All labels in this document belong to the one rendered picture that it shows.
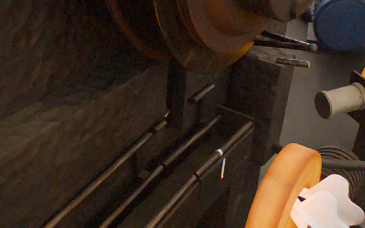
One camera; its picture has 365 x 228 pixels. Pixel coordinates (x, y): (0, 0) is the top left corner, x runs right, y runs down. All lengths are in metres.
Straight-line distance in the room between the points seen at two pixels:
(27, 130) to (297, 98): 2.02
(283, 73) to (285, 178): 0.49
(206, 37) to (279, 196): 0.22
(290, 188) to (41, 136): 0.30
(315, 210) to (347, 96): 0.62
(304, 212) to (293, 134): 1.72
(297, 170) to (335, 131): 1.83
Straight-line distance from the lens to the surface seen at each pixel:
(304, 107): 2.56
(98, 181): 0.81
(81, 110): 0.74
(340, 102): 1.22
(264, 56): 1.08
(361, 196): 1.45
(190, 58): 0.72
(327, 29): 2.96
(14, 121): 0.72
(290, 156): 0.63
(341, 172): 1.28
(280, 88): 1.09
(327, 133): 2.41
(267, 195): 0.61
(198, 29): 0.68
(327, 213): 0.63
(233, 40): 0.78
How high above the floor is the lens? 1.26
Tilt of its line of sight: 32 degrees down
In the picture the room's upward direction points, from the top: 5 degrees clockwise
